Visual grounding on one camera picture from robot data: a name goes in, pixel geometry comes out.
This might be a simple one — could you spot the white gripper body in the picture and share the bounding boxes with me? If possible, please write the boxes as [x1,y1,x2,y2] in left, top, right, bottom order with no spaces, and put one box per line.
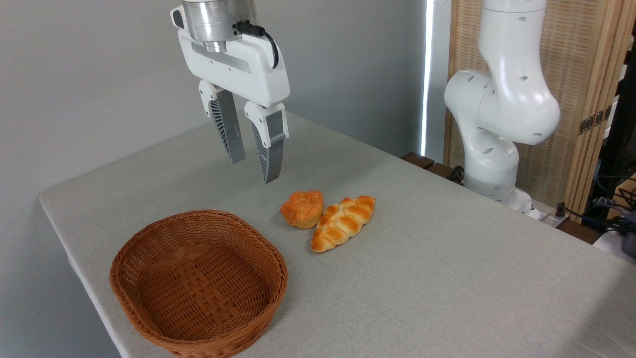
[178,29,290,108]

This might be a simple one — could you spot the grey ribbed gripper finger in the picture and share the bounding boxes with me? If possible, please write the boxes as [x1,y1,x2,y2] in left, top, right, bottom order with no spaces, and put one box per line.
[199,81,246,165]
[243,101,289,184]

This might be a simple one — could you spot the round knotted bread roll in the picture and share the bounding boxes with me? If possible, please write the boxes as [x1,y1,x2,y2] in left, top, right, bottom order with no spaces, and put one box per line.
[280,190,324,229]

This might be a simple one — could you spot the long braided bread loaf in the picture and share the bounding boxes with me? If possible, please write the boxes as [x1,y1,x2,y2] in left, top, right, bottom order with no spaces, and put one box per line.
[311,195,377,253]

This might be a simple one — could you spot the brown wicker basket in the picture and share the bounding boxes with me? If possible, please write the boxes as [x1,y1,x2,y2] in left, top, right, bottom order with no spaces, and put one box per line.
[109,209,289,358]

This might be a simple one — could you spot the dark wooden slats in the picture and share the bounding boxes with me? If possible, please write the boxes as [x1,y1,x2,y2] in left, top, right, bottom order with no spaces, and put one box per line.
[400,152,464,185]

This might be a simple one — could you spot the grey tablecloth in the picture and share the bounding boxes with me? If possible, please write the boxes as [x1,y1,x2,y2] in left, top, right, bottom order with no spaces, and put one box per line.
[39,110,636,358]

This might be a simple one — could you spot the bamboo folding screen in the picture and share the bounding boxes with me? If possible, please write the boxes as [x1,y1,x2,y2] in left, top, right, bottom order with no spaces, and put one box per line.
[444,0,636,219]

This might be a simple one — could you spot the black screen hinge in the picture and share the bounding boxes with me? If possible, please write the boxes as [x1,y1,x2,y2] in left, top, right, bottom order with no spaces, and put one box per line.
[578,104,613,136]

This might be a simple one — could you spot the black stand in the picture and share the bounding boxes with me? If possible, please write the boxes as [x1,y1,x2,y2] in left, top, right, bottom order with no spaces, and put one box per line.
[586,30,636,209]

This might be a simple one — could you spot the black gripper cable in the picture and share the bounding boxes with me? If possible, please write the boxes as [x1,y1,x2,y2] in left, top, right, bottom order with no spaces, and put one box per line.
[236,21,280,69]

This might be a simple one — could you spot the black cable bundle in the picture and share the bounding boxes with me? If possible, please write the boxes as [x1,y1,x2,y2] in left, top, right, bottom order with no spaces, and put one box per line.
[554,174,636,234]

